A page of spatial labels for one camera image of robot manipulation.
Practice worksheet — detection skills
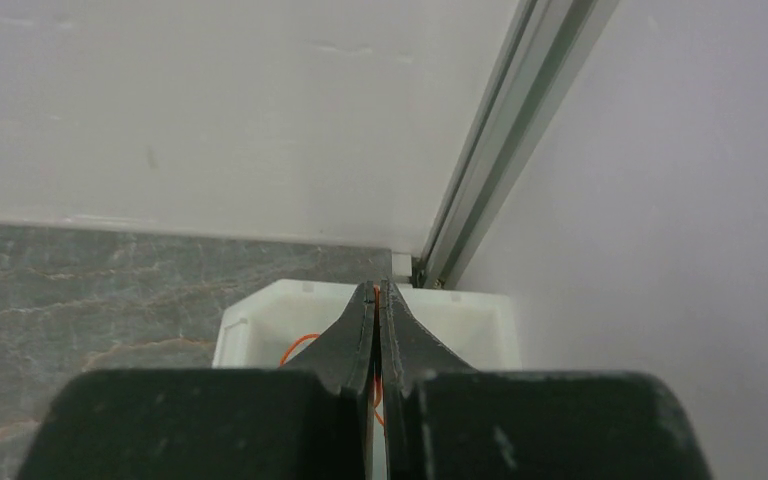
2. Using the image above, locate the orange cable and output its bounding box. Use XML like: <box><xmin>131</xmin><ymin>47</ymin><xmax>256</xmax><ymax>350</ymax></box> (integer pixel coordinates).
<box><xmin>279</xmin><ymin>284</ymin><xmax>387</xmax><ymax>429</ymax></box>

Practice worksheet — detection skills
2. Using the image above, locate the white storage bin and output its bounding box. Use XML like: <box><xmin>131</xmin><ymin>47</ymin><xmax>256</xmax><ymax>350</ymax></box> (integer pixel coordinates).
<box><xmin>212</xmin><ymin>279</ymin><xmax>523</xmax><ymax>370</ymax></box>

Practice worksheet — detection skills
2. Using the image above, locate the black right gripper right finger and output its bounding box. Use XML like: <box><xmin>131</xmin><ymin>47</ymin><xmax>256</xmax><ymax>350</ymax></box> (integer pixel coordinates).
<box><xmin>378</xmin><ymin>282</ymin><xmax>712</xmax><ymax>479</ymax></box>

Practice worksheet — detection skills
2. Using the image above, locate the aluminium frame post right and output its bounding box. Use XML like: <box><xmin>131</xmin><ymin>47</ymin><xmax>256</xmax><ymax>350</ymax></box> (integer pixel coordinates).
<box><xmin>411</xmin><ymin>0</ymin><xmax>618</xmax><ymax>289</ymax></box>

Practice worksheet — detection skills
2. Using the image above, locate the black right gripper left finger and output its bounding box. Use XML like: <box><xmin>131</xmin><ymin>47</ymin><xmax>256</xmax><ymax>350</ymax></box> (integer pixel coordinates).
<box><xmin>18</xmin><ymin>282</ymin><xmax>377</xmax><ymax>479</ymax></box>

